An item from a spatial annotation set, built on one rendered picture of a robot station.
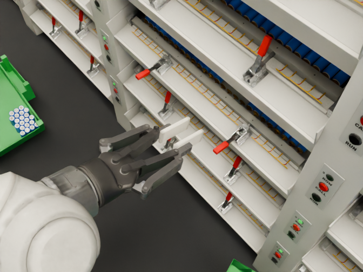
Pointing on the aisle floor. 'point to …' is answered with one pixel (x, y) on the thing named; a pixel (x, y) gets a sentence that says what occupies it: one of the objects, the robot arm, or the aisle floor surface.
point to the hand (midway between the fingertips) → (181, 135)
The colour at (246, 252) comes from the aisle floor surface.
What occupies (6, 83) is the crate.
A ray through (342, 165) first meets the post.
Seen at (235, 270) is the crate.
